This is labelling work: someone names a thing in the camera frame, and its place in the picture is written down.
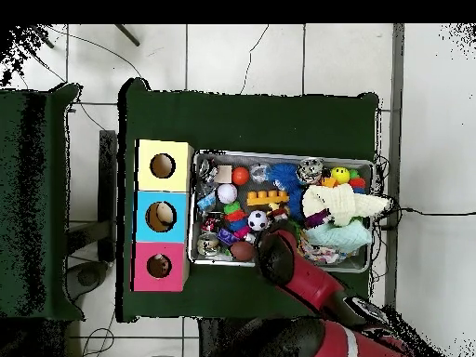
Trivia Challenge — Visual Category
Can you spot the long orange building brick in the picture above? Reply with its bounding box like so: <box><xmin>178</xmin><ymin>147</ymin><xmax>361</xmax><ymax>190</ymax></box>
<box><xmin>245</xmin><ymin>190</ymin><xmax>290</xmax><ymax>206</ymax></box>

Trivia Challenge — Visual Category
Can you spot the white baseball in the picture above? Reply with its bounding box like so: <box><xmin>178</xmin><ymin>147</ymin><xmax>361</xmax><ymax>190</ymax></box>
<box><xmin>217</xmin><ymin>182</ymin><xmax>238</xmax><ymax>205</ymax></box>

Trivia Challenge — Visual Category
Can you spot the thin black cable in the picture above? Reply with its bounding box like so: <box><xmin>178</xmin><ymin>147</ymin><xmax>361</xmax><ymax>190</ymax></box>
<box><xmin>377</xmin><ymin>206</ymin><xmax>476</xmax><ymax>218</ymax></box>
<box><xmin>239</xmin><ymin>23</ymin><xmax>270</xmax><ymax>95</ymax></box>

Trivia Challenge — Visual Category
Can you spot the mint green knitted cloth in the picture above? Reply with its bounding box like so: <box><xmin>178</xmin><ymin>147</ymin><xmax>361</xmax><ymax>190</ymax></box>
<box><xmin>305</xmin><ymin>218</ymin><xmax>373</xmax><ymax>254</ymax></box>

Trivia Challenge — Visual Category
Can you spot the black and white soccer ball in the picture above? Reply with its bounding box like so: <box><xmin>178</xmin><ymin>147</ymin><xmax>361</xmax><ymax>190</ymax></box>
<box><xmin>247</xmin><ymin>210</ymin><xmax>270</xmax><ymax>232</ymax></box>

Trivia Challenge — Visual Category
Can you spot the wooden box with three holes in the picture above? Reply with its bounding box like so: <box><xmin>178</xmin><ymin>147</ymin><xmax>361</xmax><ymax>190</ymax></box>
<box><xmin>129</xmin><ymin>138</ymin><xmax>195</xmax><ymax>293</ymax></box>

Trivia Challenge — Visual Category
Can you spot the orange ball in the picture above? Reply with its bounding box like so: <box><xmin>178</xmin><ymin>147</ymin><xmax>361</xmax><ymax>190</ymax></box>
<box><xmin>231</xmin><ymin>165</ymin><xmax>251</xmax><ymax>186</ymax></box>

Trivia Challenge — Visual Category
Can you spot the blue spiky toy with eyes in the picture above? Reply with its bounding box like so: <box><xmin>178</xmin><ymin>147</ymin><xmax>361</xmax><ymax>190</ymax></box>
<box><xmin>268</xmin><ymin>163</ymin><xmax>302</xmax><ymax>191</ymax></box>

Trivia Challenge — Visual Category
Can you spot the black stand leg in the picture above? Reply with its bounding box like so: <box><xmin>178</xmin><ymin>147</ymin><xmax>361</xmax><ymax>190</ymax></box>
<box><xmin>114</xmin><ymin>23</ymin><xmax>140</xmax><ymax>47</ymax></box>

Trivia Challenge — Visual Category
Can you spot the dark green tablecloth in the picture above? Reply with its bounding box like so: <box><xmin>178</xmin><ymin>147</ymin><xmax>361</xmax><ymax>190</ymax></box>
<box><xmin>115</xmin><ymin>77</ymin><xmax>380</xmax><ymax>324</ymax></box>
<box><xmin>0</xmin><ymin>82</ymin><xmax>86</xmax><ymax>322</ymax></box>

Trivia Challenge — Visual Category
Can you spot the yellow ball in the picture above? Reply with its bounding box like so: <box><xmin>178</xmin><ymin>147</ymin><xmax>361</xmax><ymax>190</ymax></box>
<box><xmin>330</xmin><ymin>165</ymin><xmax>351</xmax><ymax>185</ymax></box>

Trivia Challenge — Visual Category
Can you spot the brown toy football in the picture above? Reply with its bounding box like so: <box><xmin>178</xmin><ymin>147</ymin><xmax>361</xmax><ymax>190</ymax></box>
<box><xmin>229</xmin><ymin>240</ymin><xmax>257</xmax><ymax>262</ymax></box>

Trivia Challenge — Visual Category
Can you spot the shallow wire mesh bin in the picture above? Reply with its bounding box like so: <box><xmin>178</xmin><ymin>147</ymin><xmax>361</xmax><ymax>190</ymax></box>
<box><xmin>187</xmin><ymin>150</ymin><xmax>375</xmax><ymax>274</ymax></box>

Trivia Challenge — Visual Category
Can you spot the cream knitted cloth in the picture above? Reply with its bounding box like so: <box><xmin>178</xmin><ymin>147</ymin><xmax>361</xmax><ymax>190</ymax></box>
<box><xmin>301</xmin><ymin>182</ymin><xmax>391</xmax><ymax>228</ymax></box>

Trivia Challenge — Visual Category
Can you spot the black upright panel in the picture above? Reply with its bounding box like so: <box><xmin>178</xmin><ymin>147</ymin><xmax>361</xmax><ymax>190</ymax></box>
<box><xmin>98</xmin><ymin>129</ymin><xmax>118</xmax><ymax>261</ymax></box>

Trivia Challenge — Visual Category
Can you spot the grey stand base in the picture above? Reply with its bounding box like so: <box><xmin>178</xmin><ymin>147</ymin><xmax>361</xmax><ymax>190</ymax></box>
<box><xmin>65</xmin><ymin>259</ymin><xmax>111</xmax><ymax>302</ymax></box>

